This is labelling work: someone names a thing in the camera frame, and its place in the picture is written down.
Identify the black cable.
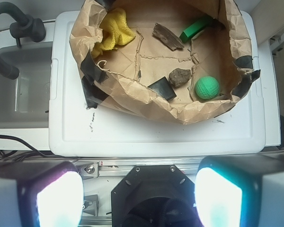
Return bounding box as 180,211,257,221
0,133,54,162

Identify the green foam ball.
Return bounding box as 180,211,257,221
195,76,220,100

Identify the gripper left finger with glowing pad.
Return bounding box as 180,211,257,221
0,161,84,227

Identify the crumpled brown paper bag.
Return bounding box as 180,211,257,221
70,0,260,125

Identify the small black box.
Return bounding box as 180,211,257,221
148,77,177,101

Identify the metal corner bracket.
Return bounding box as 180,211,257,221
82,194,99,217

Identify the green rectangular block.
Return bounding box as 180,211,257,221
179,15,213,43

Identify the brown rock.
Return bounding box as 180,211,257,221
169,68,192,87

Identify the black sink faucet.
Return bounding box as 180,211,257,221
0,1,46,80

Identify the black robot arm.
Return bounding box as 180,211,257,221
0,154,284,227

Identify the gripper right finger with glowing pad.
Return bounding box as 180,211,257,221
195,155,284,227

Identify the dark brown bark piece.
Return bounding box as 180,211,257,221
152,23,184,51

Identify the yellow knitted cloth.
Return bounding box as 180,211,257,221
91,8,136,58

